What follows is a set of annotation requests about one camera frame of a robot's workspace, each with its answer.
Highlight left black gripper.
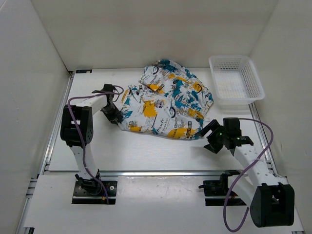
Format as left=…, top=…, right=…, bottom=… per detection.
left=100, top=104, right=122, bottom=125

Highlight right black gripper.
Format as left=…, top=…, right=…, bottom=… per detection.
left=195, top=119, right=229, bottom=154

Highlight white yellow teal printed shorts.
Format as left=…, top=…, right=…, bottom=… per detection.
left=118, top=59, right=214, bottom=140

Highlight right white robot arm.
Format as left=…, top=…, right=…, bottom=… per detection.
left=196, top=117, right=295, bottom=233

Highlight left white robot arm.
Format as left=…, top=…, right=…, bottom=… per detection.
left=60, top=84, right=124, bottom=195

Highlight white perforated plastic basket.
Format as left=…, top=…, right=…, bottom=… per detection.
left=209, top=55, right=265, bottom=106

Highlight small black label tag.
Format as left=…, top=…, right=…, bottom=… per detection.
left=76, top=69, right=93, bottom=74

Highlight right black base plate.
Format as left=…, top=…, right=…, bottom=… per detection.
left=198, top=180, right=246, bottom=207

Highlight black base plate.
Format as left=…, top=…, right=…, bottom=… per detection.
left=72, top=179, right=117, bottom=205
left=198, top=180, right=246, bottom=207

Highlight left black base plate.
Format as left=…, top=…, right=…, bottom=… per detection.
left=72, top=179, right=117, bottom=205

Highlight aluminium frame rail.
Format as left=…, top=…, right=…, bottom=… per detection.
left=14, top=70, right=305, bottom=234

